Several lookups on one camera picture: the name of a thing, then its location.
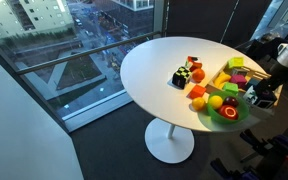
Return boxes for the yellow toy lemon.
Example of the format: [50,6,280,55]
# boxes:
[208,94,224,110]

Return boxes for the teal blue embossed cube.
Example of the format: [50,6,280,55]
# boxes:
[244,77,262,91]

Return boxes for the black checkered plush cube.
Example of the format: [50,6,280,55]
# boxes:
[171,65,192,90]

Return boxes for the yellow toy banana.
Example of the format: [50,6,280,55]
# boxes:
[213,72,232,90]

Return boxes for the dark maroon toy plum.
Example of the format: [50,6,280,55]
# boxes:
[223,96,240,108]

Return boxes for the green plastic bowl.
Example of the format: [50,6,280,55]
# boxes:
[206,90,251,126]

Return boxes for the magenta embossed cube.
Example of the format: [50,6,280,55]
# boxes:
[229,73,248,89]

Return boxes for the gray embossed cube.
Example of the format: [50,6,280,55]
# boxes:
[232,67,250,78]

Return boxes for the green embossed cube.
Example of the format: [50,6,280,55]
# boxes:
[222,81,240,96]

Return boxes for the red toy apple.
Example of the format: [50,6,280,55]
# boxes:
[218,104,240,121]

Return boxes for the white round table pedestal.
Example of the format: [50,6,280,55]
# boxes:
[144,117,196,164]

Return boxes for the dark window mullion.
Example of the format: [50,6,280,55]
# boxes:
[153,0,170,42]

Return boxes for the glass office building outside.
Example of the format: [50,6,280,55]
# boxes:
[0,0,76,41]

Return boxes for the red green plush cube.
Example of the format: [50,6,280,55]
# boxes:
[184,55,203,72]

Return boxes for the dark window railing bar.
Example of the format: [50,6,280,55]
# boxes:
[15,30,162,76]

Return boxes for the small yellow-orange toy fruit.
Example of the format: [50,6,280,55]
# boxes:
[191,96,207,112]

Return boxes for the light wooden crate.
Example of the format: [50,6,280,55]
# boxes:
[205,59,283,116]

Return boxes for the orange toy fruit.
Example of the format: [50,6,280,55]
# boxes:
[191,68,206,83]

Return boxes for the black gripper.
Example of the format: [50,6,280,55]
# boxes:
[254,64,288,101]

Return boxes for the black equipment cart with clamps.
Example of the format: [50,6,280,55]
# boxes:
[210,123,288,180]

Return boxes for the yellow-green embossed cube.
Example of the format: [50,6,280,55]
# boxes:
[227,56,245,70]

